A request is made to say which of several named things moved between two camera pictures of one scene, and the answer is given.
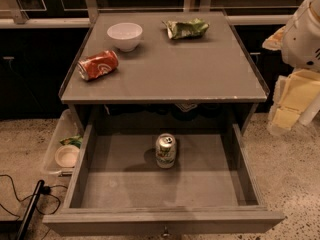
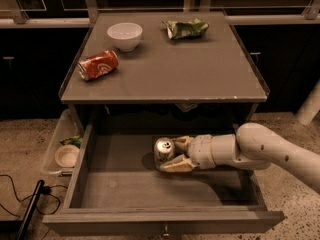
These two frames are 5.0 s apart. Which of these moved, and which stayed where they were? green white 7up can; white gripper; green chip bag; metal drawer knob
Moved: white gripper
Stayed: metal drawer knob; green chip bag; green white 7up can
